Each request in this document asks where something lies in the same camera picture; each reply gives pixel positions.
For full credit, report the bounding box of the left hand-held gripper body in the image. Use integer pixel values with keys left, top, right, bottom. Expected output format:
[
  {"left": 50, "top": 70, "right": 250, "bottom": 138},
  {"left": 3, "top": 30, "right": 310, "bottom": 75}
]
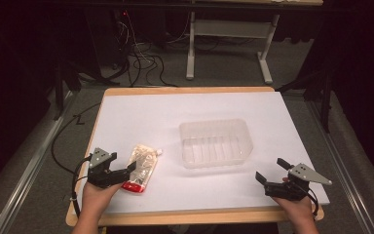
[{"left": 87, "top": 147, "right": 131, "bottom": 189}]

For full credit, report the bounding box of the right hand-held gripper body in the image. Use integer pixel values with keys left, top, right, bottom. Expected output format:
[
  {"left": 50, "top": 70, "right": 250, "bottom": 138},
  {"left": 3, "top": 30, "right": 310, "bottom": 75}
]
[{"left": 264, "top": 162, "right": 333, "bottom": 202}]

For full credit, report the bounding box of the spouted pouch with red bottom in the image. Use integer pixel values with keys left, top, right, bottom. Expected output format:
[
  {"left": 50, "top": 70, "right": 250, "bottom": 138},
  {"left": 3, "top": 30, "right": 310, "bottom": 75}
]
[{"left": 121, "top": 143, "right": 164, "bottom": 194}]

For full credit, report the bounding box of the clear plastic container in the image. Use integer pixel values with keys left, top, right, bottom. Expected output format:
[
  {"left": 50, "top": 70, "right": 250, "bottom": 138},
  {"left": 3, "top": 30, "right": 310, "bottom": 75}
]
[{"left": 178, "top": 118, "right": 254, "bottom": 170}]

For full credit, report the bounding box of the person's left hand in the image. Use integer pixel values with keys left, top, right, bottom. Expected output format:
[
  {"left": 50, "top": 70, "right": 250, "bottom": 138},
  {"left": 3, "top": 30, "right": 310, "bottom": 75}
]
[{"left": 81, "top": 180, "right": 125, "bottom": 222}]

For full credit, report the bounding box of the white sheet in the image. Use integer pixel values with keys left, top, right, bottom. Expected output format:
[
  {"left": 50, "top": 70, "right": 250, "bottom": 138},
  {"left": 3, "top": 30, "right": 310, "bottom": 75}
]
[{"left": 76, "top": 91, "right": 331, "bottom": 215}]

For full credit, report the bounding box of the wooden table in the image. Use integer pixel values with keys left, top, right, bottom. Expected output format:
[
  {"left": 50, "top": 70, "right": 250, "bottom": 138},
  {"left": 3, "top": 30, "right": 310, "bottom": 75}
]
[{"left": 65, "top": 85, "right": 325, "bottom": 228}]

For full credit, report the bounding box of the black stand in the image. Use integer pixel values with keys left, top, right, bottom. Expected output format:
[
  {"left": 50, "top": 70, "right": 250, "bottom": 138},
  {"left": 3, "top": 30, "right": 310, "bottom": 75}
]
[
  {"left": 52, "top": 48, "right": 83, "bottom": 122},
  {"left": 275, "top": 69, "right": 335, "bottom": 135}
]

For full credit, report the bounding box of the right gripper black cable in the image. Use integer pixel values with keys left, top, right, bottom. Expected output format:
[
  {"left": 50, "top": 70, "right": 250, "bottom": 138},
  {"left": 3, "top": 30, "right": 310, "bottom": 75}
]
[{"left": 300, "top": 186, "right": 320, "bottom": 218}]

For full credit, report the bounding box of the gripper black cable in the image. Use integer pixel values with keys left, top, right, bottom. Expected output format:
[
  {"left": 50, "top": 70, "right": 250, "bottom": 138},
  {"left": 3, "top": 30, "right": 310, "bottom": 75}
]
[
  {"left": 70, "top": 155, "right": 94, "bottom": 218},
  {"left": 300, "top": 186, "right": 320, "bottom": 218}
]

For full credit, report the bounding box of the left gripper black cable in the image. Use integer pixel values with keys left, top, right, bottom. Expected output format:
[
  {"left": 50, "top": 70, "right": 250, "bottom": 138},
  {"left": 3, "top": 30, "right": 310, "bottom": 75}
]
[{"left": 70, "top": 155, "right": 94, "bottom": 218}]

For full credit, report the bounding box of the metal floor rail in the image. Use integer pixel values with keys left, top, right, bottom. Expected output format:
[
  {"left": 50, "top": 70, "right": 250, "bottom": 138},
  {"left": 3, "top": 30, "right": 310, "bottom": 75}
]
[
  {"left": 0, "top": 91, "right": 76, "bottom": 234},
  {"left": 305, "top": 99, "right": 374, "bottom": 234}
]

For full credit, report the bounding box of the black floor cable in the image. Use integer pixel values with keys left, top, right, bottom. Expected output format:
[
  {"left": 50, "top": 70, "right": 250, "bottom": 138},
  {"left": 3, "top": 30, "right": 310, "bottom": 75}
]
[{"left": 51, "top": 101, "right": 102, "bottom": 176}]

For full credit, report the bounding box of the tangle of cables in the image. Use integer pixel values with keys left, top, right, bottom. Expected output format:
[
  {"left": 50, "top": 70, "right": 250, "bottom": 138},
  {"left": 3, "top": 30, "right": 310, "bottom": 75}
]
[{"left": 109, "top": 9, "right": 193, "bottom": 88}]

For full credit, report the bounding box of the white desk frame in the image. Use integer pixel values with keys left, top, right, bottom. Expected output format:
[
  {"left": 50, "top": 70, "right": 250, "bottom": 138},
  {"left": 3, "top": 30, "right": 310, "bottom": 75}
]
[{"left": 185, "top": 11, "right": 281, "bottom": 86}]

